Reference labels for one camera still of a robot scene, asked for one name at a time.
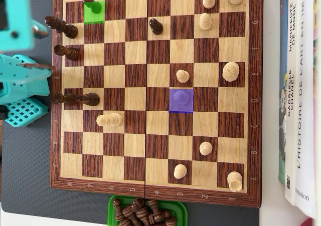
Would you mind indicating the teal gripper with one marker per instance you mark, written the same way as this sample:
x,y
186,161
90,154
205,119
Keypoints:
x,y
27,71

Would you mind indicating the dark wooden pawn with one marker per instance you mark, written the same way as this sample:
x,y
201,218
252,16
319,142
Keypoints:
x,y
94,7
156,26

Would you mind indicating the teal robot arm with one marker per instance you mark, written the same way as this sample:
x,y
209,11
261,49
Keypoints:
x,y
25,110

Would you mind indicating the dark wooden chess piece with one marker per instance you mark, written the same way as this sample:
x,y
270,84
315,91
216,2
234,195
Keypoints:
x,y
154,208
116,206
136,204
166,214
170,221
143,214
129,212
123,222

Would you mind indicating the dark wooden rook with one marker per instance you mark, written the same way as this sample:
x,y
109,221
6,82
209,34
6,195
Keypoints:
x,y
67,52
62,98

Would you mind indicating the dark wooden king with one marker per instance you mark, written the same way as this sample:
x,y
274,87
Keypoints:
x,y
62,27

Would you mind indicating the dark wooden queen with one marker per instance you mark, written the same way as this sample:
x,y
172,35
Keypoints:
x,y
90,99

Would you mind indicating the light wooden queen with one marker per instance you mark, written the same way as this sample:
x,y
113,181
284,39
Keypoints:
x,y
111,120

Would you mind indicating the dark grey mat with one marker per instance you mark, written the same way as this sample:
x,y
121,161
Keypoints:
x,y
25,173

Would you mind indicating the wooden folding chessboard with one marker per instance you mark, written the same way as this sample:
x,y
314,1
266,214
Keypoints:
x,y
155,145

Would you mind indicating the light wooden king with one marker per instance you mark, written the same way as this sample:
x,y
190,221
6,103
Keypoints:
x,y
230,71

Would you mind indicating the green plastic tray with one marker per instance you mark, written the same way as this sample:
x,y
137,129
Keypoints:
x,y
179,208

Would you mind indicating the blue panda book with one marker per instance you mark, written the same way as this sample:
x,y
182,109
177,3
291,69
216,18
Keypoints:
x,y
283,48

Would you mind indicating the white Gabrielle Chanel book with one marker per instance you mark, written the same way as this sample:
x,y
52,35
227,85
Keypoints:
x,y
291,135

